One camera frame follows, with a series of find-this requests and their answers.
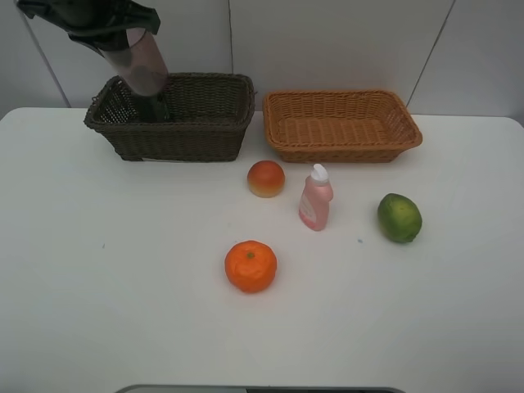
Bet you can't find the dark brown wicker basket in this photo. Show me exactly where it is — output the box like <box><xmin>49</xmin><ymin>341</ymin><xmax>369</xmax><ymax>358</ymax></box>
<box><xmin>84</xmin><ymin>73</ymin><xmax>255</xmax><ymax>162</ymax></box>

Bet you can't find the pink lotion bottle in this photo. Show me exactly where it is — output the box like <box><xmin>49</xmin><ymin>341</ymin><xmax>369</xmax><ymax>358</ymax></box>
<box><xmin>299</xmin><ymin>164</ymin><xmax>333</xmax><ymax>232</ymax></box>

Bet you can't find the green lime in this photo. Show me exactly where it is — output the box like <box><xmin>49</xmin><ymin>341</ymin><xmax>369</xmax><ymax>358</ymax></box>
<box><xmin>377</xmin><ymin>193</ymin><xmax>422</xmax><ymax>244</ymax></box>

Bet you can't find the orange mandarin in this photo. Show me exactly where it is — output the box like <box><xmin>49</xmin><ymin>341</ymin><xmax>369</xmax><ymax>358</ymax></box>
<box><xmin>224</xmin><ymin>240</ymin><xmax>278</xmax><ymax>293</ymax></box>

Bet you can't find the black rectangular bottle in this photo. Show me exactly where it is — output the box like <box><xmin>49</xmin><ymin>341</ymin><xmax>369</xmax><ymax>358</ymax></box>
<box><xmin>132</xmin><ymin>90</ymin><xmax>170</xmax><ymax>123</ymax></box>

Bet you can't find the red yellow peach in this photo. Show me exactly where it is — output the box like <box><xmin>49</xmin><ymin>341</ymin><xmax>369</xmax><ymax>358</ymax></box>
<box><xmin>247</xmin><ymin>160</ymin><xmax>286</xmax><ymax>198</ymax></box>

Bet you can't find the translucent purple cup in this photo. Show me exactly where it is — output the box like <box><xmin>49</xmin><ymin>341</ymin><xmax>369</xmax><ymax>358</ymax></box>
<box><xmin>102</xmin><ymin>28</ymin><xmax>168</xmax><ymax>96</ymax></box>

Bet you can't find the orange wicker basket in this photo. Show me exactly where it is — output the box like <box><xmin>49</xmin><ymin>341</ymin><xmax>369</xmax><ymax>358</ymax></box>
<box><xmin>263</xmin><ymin>89</ymin><xmax>422</xmax><ymax>163</ymax></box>

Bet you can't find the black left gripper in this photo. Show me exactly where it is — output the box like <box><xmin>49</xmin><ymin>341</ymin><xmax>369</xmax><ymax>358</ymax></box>
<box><xmin>16</xmin><ymin>0</ymin><xmax>160</xmax><ymax>53</ymax></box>

